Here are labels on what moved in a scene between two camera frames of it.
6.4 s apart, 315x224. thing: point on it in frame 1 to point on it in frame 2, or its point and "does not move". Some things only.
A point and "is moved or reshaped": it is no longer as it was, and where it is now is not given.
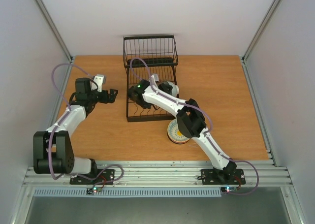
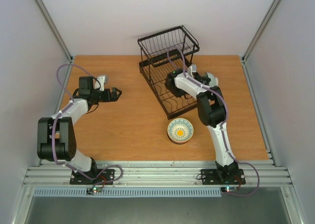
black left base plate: x=106 y=176 does not move
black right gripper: x=166 y=87 to x=204 y=79
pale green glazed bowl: x=175 y=89 is moved or reshaped
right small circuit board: x=229 y=189 does not move
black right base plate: x=212 y=176 does not move
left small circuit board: x=95 y=190 does not move
